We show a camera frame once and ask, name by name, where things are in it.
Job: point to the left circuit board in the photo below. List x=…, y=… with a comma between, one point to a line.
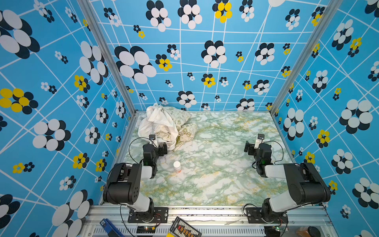
x=146, y=230

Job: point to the small white capped bottle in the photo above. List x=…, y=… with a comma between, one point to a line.
x=177, y=166

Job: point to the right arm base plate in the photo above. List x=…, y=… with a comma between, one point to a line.
x=257, y=215

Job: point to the left corner aluminium post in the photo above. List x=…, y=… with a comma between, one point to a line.
x=99, y=37

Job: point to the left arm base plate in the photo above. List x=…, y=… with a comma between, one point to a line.
x=156, y=215

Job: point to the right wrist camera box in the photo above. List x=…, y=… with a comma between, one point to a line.
x=259, y=140

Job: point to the blue handled tool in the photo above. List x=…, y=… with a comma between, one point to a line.
x=110, y=228

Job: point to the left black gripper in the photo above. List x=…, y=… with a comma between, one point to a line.
x=161, y=148

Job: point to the circuit board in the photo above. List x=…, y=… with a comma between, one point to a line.
x=272, y=231
x=146, y=230

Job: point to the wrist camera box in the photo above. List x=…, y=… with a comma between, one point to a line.
x=153, y=139
x=259, y=140

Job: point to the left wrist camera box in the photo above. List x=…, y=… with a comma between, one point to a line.
x=153, y=139

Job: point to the corner aluminium post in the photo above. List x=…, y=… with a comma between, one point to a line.
x=318, y=32
x=99, y=37

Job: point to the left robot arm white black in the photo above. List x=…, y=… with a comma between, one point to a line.
x=123, y=186

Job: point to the right circuit board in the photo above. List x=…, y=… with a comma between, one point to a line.
x=272, y=231

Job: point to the brown jar black lid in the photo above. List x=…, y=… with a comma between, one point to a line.
x=310, y=231

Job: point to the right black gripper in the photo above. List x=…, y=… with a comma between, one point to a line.
x=249, y=148

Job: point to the plain white cloth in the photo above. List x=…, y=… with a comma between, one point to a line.
x=159, y=122

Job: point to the aluminium front frame rail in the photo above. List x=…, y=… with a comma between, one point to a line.
x=212, y=221

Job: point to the green printed cream cloth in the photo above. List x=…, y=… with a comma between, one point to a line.
x=181, y=131

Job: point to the right corner aluminium post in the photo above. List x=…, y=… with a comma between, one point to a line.
x=318, y=32

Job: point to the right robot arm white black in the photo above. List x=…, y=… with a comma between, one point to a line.
x=305, y=185

